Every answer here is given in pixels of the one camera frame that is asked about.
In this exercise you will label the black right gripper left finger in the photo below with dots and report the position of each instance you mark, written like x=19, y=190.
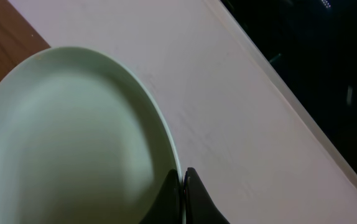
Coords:
x=167, y=206

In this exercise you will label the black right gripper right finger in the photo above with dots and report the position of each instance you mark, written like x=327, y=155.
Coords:
x=199, y=207

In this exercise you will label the light blue plate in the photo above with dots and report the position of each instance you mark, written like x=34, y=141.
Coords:
x=81, y=141

